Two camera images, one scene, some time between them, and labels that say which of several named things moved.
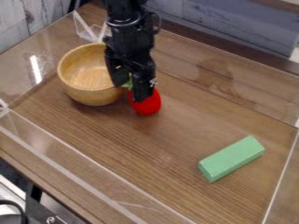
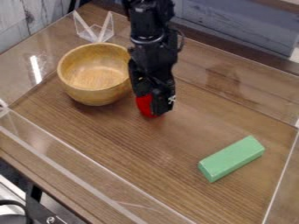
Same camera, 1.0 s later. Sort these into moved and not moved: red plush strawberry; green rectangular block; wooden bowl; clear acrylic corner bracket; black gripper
Moved: red plush strawberry; black gripper
Not moved: wooden bowl; green rectangular block; clear acrylic corner bracket
